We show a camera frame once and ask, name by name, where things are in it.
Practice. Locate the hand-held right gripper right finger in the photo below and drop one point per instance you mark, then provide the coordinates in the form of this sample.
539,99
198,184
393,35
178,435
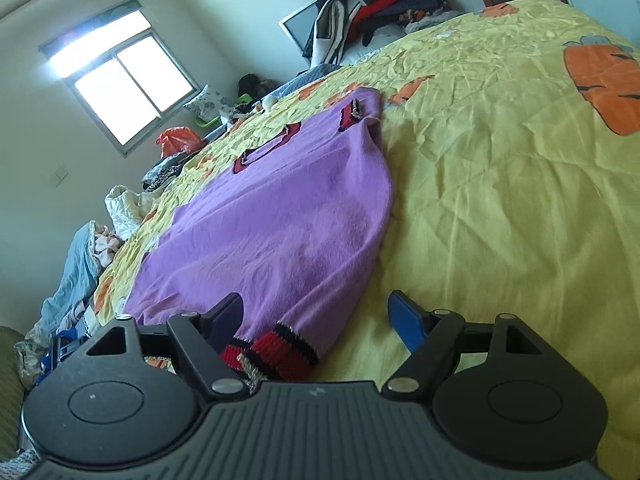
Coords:
407,320

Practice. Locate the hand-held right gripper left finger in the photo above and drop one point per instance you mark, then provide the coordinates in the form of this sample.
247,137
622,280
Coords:
225,317

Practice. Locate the purple knit sweater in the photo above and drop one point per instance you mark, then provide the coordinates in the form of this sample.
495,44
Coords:
280,220

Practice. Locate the dark striped clothes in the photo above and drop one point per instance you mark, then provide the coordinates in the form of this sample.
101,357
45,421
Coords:
165,172

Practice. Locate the pile of mixed clothes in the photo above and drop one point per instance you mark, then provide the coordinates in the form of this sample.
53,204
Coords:
370,0

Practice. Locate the white puffy garment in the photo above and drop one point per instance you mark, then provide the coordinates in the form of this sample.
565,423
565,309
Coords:
125,210

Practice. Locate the light blue denim garment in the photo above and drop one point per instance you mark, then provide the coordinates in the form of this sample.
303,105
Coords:
70,280

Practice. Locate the yellow floral bedspread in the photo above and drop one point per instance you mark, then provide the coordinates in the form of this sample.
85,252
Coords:
500,185

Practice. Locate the orange plastic bag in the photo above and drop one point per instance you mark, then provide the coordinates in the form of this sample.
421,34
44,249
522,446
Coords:
177,140

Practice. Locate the green plastic chair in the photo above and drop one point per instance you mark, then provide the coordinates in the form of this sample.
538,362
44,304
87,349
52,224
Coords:
205,122

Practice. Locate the floral pillow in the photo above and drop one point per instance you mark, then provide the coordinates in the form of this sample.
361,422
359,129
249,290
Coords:
205,102

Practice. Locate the white plush ball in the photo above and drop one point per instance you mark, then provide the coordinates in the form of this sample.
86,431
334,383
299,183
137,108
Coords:
270,102

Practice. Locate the olive green cushion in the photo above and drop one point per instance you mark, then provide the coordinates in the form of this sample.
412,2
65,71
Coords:
10,385

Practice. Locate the black backpack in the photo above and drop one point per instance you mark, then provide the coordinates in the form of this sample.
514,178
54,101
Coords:
252,85

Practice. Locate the window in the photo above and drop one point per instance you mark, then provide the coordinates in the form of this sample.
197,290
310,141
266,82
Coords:
125,90

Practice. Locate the blue quilt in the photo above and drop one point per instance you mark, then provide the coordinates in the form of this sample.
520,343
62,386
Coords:
305,77

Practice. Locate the white framed grey panel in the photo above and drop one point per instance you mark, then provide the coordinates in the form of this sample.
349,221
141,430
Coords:
300,27

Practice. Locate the wall switch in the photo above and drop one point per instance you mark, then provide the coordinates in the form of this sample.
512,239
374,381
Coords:
59,175

